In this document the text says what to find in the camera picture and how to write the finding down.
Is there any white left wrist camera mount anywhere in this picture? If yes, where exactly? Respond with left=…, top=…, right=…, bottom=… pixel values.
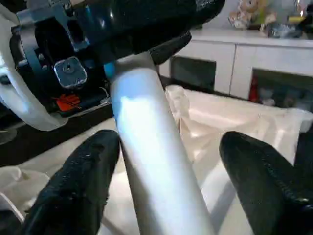
left=0, top=5, right=69, bottom=132

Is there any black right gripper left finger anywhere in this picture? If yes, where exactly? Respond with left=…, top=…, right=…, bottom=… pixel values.
left=22, top=130, right=122, bottom=235

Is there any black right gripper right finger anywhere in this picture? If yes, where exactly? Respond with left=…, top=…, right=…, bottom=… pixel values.
left=219, top=131, right=313, bottom=235

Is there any beige plush toy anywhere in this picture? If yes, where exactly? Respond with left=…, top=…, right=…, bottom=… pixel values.
left=229, top=0, right=274, bottom=31

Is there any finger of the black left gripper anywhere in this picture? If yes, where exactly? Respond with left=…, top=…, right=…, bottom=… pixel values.
left=149, top=32, right=192, bottom=65
left=88, top=0, right=225, bottom=62

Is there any white plastic table leg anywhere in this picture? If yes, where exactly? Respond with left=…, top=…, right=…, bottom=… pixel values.
left=109, top=51, right=217, bottom=235

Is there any white plastic table top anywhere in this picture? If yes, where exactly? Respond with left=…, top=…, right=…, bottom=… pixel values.
left=0, top=84, right=313, bottom=235

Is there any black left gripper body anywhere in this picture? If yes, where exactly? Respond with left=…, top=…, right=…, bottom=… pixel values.
left=10, top=0, right=115, bottom=113

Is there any white cabinet with glass doors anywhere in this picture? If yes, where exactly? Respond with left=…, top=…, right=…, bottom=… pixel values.
left=159, top=28, right=313, bottom=112

